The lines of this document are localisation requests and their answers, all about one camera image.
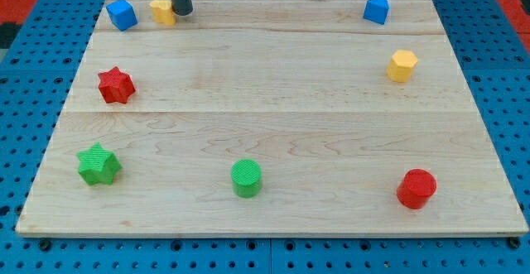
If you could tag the yellow hexagon block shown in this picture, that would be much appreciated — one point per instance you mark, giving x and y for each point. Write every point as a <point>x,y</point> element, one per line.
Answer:
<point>401,66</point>

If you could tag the light wooden board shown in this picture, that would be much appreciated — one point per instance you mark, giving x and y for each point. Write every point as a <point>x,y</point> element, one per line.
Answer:
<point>300,87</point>

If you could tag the red star block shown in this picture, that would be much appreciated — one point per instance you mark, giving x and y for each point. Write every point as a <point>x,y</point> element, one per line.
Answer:
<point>115,86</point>

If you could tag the green star block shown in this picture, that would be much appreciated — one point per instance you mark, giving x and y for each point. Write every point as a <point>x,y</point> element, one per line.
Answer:
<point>97,165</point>

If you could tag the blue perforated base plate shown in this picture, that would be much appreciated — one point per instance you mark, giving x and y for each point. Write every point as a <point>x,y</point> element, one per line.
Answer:
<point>42,42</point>

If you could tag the yellow heart block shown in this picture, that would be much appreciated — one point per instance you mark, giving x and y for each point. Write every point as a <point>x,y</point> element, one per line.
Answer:
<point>162,11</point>

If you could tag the green cylinder block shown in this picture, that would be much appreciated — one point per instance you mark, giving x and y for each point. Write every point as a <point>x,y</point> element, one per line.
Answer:
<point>246,176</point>

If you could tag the red cylinder block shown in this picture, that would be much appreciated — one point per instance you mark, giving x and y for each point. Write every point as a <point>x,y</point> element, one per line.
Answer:
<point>416,188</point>

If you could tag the blue cube block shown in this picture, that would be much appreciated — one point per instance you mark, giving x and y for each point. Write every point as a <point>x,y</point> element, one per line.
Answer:
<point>122,14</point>

